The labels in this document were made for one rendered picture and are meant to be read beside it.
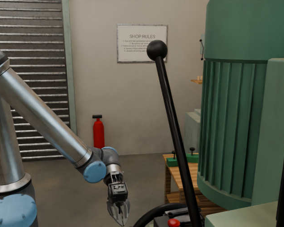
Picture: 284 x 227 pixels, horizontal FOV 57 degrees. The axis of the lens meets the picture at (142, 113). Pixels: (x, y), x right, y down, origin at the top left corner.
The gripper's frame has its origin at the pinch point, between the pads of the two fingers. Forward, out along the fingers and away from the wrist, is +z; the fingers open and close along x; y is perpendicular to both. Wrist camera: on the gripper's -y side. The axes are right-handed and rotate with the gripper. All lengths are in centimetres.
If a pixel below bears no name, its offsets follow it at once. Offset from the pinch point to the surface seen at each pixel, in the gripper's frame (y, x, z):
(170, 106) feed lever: 69, -3, 26
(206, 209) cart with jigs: -81, 83, -51
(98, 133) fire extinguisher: -120, 19, -204
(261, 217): 72, -3, 47
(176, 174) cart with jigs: -52, 56, -64
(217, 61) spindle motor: 76, 3, 26
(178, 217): 29.6, 9.1, 19.5
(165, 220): 30.9, 4.7, 20.6
